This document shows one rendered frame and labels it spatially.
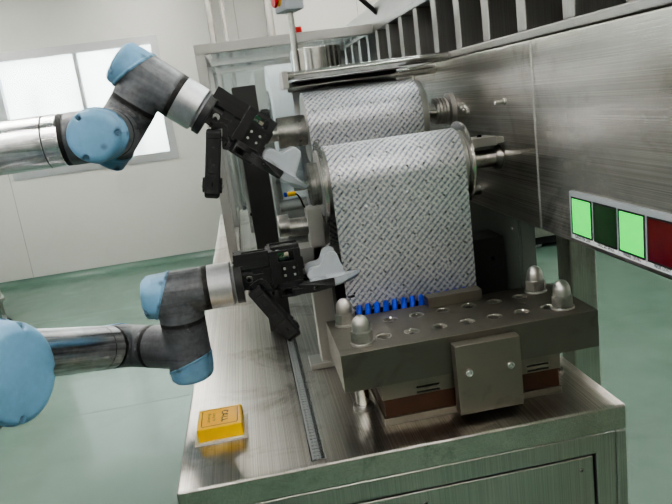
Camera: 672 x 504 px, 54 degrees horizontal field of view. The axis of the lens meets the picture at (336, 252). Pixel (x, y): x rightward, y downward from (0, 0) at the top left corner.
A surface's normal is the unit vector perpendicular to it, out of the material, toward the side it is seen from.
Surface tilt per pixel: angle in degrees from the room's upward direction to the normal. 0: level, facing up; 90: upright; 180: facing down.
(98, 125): 90
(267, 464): 0
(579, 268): 90
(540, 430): 90
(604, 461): 90
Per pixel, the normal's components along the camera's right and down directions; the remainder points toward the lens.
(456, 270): 0.14, 0.21
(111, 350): 0.91, 0.05
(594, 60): -0.98, 0.16
